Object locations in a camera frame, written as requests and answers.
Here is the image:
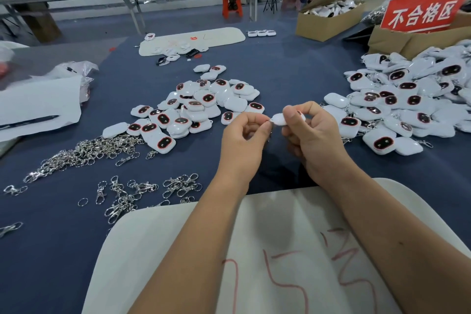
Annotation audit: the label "person's right hand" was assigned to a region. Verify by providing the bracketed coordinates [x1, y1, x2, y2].
[282, 101, 358, 186]

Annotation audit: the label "person's left hand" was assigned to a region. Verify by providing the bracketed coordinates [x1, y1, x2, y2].
[217, 112, 273, 193]

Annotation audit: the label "white tag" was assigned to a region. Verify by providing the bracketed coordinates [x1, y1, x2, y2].
[271, 110, 306, 127]

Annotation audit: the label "person's left forearm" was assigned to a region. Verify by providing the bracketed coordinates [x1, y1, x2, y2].
[129, 183, 259, 314]

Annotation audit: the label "person's right forearm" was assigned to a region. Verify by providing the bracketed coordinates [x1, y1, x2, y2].
[324, 166, 471, 314]

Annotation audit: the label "white foam board red marks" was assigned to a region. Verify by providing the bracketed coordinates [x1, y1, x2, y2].
[82, 178, 471, 314]

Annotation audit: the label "open cardboard box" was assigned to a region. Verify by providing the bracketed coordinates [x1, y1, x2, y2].
[296, 0, 372, 42]

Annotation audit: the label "long white foam board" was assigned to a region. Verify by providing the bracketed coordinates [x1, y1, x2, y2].
[138, 26, 247, 57]

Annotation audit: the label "flat brown cardboard box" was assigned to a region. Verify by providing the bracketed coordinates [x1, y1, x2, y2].
[368, 14, 471, 59]

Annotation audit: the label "red plastic stool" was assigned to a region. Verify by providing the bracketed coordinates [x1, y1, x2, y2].
[222, 0, 244, 19]

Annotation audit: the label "red sign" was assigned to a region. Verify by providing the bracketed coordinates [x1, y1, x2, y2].
[380, 0, 471, 33]

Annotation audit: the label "white paper sheet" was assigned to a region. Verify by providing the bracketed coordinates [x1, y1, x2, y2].
[0, 76, 82, 143]

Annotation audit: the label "black pen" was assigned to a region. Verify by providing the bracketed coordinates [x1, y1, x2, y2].
[0, 115, 60, 131]

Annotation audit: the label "white plastic bag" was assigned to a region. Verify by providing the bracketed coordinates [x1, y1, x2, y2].
[0, 41, 29, 53]

